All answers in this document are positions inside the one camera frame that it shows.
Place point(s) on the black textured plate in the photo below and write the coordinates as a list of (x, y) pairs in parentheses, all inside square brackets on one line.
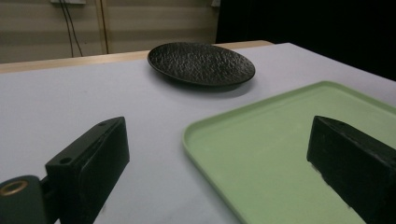
[(201, 62)]

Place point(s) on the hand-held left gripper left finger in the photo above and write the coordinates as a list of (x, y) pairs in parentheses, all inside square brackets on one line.
[(90, 168)]

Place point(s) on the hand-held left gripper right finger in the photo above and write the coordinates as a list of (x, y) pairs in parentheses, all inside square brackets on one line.
[(355, 161)]

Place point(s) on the green plastic tray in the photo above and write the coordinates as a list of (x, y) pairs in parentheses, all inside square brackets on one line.
[(274, 149)]

